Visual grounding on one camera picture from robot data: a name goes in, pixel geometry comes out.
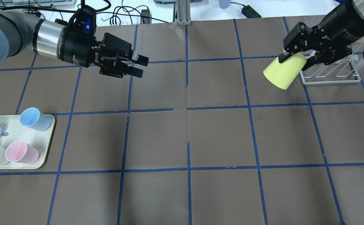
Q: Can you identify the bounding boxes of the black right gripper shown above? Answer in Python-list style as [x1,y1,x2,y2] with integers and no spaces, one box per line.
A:
[278,9,364,71]

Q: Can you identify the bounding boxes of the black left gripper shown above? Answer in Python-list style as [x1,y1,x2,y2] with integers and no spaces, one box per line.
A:
[59,28,149,78]

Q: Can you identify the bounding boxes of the yellow plastic cup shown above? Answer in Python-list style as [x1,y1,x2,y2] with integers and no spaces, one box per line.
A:
[263,53,307,90]

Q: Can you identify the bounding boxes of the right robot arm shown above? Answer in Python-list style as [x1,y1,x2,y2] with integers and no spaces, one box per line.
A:
[278,0,364,70]

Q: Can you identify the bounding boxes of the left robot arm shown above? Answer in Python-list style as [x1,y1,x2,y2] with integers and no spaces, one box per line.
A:
[0,4,149,78]

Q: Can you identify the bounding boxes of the pink plastic cup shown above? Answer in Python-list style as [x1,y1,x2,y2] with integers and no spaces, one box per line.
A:
[6,140,40,164]

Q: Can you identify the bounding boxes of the black power adapter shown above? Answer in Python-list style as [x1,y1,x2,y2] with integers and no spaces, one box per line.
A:
[241,5,262,18]

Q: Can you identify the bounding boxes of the cream plastic tray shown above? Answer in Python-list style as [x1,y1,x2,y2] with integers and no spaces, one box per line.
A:
[0,114,56,169]

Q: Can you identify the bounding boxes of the white wire cup rack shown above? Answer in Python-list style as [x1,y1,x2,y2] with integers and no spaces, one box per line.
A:
[299,37,364,85]

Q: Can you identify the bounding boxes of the aluminium frame post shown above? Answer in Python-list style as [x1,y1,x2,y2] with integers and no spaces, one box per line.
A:
[175,0,192,26]

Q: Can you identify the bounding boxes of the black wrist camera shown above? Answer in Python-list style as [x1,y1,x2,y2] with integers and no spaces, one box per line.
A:
[67,5,97,35]

